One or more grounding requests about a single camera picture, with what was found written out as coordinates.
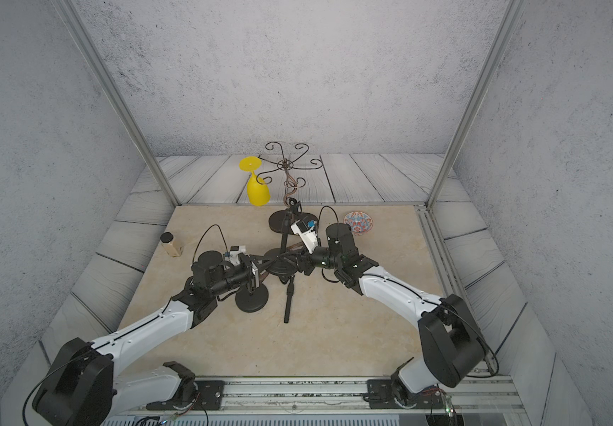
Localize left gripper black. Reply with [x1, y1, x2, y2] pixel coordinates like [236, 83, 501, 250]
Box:
[208, 254, 277, 301]

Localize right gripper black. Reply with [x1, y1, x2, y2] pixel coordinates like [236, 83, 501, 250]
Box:
[280, 240, 345, 277]

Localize black round stand base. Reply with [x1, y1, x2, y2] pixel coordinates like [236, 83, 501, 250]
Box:
[264, 248, 297, 276]

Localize black microphone stand pole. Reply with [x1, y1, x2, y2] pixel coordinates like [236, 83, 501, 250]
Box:
[280, 197, 302, 254]

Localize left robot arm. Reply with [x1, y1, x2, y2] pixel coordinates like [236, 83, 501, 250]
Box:
[23, 252, 259, 425]

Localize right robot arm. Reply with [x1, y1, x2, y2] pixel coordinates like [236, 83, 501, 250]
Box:
[291, 221, 490, 406]

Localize spare black microphone pole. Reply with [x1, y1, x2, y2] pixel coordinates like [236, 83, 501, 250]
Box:
[283, 275, 295, 324]

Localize dark oval stand base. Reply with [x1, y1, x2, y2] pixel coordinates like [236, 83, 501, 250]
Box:
[268, 211, 318, 235]

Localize red blue patterned bowl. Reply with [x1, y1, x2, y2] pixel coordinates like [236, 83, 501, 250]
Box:
[343, 211, 374, 235]

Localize spice jar black lid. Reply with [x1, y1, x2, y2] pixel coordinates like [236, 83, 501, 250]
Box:
[160, 232, 183, 257]

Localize yellow plastic goblet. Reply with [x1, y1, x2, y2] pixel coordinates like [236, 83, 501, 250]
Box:
[239, 156, 271, 206]

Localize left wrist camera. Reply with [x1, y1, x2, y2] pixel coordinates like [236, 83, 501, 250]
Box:
[223, 245, 247, 266]

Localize scrolled wire holder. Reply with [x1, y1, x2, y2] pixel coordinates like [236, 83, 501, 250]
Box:
[256, 141, 323, 207]

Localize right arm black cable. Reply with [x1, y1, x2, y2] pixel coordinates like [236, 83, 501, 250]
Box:
[454, 313, 500, 379]

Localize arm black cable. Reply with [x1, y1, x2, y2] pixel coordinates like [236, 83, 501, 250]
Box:
[21, 356, 73, 426]
[454, 313, 500, 379]

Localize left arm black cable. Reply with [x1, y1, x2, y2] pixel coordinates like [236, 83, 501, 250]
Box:
[21, 356, 73, 426]

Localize aluminium front rail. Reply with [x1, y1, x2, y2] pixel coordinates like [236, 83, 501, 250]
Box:
[60, 375, 531, 426]

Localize aluminium right corner post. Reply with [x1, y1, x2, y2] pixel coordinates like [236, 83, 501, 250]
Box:
[425, 0, 526, 211]

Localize aluminium corner post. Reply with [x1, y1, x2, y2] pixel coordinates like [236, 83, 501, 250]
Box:
[425, 0, 526, 211]
[53, 0, 182, 207]

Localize aluminium left corner post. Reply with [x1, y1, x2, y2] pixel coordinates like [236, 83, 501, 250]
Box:
[53, 0, 182, 207]

